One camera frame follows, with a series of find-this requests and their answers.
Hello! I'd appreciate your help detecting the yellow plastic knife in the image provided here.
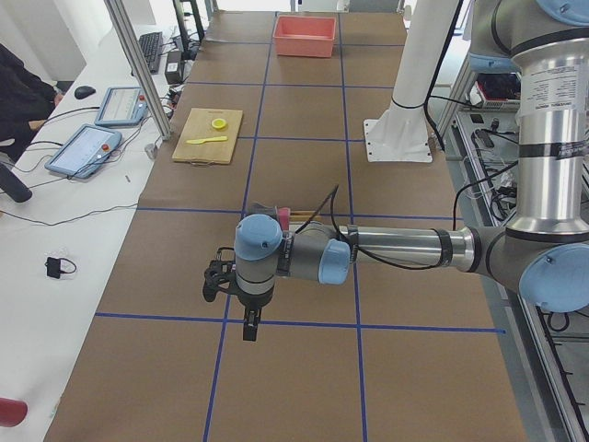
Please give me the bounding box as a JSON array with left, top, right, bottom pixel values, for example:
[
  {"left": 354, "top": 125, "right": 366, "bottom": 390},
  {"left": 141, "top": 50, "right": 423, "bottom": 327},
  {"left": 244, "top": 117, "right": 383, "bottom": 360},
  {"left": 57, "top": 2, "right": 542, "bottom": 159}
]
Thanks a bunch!
[{"left": 185, "top": 135, "right": 228, "bottom": 145}]

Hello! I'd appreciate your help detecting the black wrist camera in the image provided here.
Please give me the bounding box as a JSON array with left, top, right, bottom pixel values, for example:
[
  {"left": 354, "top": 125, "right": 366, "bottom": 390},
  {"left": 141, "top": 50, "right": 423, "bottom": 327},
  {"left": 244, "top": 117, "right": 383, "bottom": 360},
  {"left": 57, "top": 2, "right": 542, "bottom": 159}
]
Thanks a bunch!
[{"left": 202, "top": 247, "right": 237, "bottom": 303}]

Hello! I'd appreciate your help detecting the black keyboard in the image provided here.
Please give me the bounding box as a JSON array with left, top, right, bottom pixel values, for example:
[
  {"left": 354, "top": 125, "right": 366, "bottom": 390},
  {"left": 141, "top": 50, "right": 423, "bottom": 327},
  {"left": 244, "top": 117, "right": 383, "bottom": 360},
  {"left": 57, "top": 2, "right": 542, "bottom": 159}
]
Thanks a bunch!
[{"left": 138, "top": 31, "right": 163, "bottom": 74}]

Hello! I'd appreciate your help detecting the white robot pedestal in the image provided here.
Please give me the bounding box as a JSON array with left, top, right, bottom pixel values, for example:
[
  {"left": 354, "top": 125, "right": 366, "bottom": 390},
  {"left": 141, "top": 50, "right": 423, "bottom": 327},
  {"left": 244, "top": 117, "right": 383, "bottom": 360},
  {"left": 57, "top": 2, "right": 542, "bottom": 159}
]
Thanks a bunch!
[{"left": 364, "top": 0, "right": 462, "bottom": 163}]

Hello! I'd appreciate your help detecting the aluminium frame post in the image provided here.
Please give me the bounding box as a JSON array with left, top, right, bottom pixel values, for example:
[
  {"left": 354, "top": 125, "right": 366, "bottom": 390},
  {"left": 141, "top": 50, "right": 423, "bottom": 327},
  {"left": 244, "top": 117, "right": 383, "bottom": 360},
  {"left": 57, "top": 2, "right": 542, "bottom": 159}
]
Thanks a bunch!
[{"left": 104, "top": 0, "right": 171, "bottom": 141}]

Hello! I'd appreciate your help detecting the near teach pendant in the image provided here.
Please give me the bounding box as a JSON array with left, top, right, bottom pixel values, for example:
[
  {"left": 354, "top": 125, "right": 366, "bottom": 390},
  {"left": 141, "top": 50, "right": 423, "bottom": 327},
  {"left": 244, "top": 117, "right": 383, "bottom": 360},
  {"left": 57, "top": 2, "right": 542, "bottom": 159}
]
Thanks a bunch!
[{"left": 44, "top": 124, "right": 122, "bottom": 179}]

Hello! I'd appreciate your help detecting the small black clip device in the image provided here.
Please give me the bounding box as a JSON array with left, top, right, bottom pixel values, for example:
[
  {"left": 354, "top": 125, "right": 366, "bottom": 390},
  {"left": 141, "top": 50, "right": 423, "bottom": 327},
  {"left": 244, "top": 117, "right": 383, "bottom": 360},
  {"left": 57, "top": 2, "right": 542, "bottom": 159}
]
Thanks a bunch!
[{"left": 45, "top": 257, "right": 77, "bottom": 279}]

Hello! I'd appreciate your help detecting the teach pendant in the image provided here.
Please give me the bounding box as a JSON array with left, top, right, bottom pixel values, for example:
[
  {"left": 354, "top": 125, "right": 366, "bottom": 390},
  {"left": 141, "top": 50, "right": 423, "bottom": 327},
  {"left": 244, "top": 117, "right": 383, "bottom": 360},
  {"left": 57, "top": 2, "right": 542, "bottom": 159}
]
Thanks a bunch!
[
  {"left": 44, "top": 124, "right": 122, "bottom": 179},
  {"left": 95, "top": 87, "right": 147, "bottom": 128}
]

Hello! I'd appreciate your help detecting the far teach pendant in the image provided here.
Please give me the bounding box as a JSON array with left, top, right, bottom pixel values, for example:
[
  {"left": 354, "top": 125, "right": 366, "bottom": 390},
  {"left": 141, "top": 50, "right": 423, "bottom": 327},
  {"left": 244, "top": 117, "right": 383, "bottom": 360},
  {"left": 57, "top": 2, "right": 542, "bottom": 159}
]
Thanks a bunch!
[{"left": 95, "top": 87, "right": 147, "bottom": 128}]

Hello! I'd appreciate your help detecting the yellow lemon slice toy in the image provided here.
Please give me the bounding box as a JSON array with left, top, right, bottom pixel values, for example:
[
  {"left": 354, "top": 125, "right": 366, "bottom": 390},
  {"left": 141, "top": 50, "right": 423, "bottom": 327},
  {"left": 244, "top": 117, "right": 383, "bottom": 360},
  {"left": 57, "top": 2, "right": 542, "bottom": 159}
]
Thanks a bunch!
[{"left": 211, "top": 118, "right": 227, "bottom": 130}]

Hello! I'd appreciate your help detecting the black computer mouse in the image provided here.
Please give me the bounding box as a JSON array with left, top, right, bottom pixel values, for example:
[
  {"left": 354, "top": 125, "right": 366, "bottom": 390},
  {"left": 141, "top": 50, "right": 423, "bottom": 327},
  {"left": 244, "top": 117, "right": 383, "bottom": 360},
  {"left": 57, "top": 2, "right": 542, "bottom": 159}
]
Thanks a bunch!
[{"left": 74, "top": 86, "right": 96, "bottom": 99}]

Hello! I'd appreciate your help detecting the red cylinder bottle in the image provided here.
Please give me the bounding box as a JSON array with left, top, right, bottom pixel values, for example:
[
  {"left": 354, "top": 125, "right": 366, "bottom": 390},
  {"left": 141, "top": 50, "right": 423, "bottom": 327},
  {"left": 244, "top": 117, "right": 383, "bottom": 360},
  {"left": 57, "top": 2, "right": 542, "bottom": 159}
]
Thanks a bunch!
[{"left": 0, "top": 398, "right": 29, "bottom": 427}]

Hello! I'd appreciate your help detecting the black power adapter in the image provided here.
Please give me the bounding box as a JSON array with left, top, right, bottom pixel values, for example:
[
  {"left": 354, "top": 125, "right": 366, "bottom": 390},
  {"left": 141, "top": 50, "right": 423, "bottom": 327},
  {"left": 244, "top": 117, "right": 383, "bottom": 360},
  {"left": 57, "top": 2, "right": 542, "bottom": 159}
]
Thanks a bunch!
[{"left": 165, "top": 50, "right": 185, "bottom": 85}]

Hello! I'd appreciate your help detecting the seated person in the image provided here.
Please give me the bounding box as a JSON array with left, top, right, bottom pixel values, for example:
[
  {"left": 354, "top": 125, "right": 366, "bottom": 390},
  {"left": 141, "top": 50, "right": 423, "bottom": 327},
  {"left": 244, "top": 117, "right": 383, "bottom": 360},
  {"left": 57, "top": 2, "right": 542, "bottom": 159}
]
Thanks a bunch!
[{"left": 1, "top": 45, "right": 64, "bottom": 162}]

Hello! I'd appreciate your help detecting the pink plastic bin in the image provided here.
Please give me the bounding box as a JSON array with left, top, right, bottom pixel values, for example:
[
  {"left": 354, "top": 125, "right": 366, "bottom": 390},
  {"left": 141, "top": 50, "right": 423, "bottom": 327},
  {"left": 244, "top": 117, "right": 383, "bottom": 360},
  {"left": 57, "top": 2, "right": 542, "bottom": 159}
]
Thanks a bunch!
[{"left": 272, "top": 15, "right": 336, "bottom": 58}]

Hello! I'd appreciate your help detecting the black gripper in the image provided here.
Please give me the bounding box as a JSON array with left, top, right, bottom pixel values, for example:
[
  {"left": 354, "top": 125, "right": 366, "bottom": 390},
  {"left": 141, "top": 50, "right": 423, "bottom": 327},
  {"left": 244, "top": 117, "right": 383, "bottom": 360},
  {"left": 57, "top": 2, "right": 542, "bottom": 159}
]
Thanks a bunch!
[{"left": 238, "top": 294, "right": 271, "bottom": 342}]

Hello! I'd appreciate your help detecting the wooden cutting board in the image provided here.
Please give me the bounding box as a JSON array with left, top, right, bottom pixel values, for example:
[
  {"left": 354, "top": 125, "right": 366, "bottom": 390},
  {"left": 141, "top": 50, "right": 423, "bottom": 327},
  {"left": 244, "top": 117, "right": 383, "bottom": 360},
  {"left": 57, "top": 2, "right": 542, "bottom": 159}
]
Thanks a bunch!
[{"left": 172, "top": 108, "right": 244, "bottom": 165}]

